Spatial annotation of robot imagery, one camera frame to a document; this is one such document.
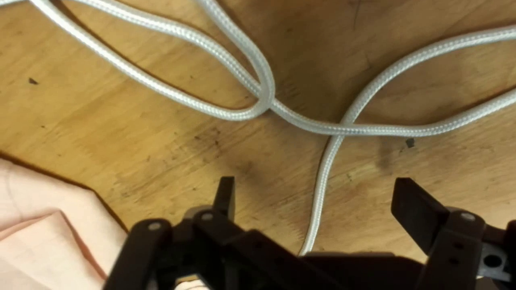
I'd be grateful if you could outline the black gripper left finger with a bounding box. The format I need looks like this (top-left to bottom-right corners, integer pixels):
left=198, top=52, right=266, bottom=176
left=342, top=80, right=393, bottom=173
left=213, top=176, right=235, bottom=220

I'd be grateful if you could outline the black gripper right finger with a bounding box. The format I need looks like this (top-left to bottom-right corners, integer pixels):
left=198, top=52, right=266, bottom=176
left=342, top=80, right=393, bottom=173
left=390, top=178, right=450, bottom=254

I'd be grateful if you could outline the white rope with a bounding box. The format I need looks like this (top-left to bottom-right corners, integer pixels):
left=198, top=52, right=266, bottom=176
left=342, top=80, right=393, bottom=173
left=0, top=0, right=516, bottom=257

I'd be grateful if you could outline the light pink cloth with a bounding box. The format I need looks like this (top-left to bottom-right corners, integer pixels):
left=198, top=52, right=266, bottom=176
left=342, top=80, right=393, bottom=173
left=0, top=160, right=126, bottom=290

